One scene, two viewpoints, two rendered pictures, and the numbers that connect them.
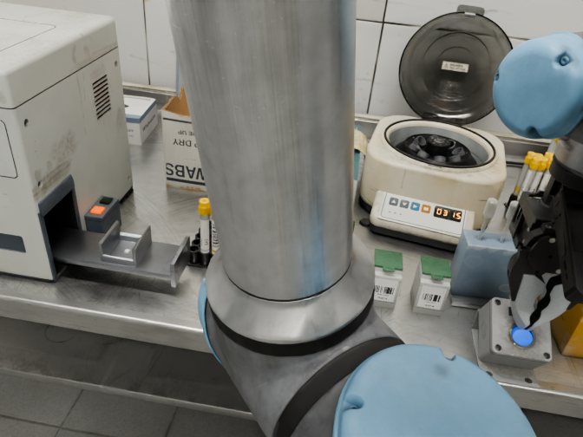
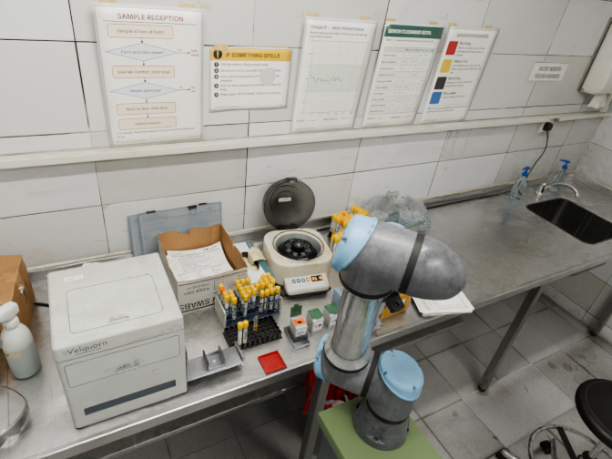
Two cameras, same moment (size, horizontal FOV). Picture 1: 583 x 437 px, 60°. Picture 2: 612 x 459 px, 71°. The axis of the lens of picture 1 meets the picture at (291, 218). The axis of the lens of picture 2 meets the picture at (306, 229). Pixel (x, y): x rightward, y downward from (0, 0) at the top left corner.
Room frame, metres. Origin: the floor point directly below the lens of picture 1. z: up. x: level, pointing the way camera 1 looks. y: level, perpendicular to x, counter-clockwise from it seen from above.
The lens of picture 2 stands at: (-0.21, 0.56, 1.94)
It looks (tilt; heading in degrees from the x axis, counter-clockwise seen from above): 33 degrees down; 322
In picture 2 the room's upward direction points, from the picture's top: 8 degrees clockwise
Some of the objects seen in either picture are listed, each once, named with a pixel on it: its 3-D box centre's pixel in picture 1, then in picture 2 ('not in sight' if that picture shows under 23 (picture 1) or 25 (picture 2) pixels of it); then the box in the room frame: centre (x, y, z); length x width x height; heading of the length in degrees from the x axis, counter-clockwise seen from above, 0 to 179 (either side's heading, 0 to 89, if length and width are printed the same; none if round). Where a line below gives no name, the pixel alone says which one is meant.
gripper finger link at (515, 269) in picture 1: (531, 269); not in sight; (0.45, -0.27, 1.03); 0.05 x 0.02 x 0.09; 85
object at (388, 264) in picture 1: (384, 278); (314, 321); (0.56, -0.14, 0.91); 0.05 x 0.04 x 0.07; 175
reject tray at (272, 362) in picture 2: not in sight; (271, 362); (0.50, 0.06, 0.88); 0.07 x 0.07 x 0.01; 85
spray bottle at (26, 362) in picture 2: not in sight; (13, 342); (0.78, 0.68, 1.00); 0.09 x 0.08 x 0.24; 175
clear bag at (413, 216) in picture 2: not in sight; (413, 210); (0.92, -0.97, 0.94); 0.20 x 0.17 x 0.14; 63
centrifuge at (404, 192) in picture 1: (430, 174); (298, 259); (0.84, -0.25, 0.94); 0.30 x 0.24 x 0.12; 166
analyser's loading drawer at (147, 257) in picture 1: (111, 246); (206, 362); (0.55, 0.25, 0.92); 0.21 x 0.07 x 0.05; 85
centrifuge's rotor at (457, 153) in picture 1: (435, 156); (297, 250); (0.85, -0.25, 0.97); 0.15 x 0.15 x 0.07
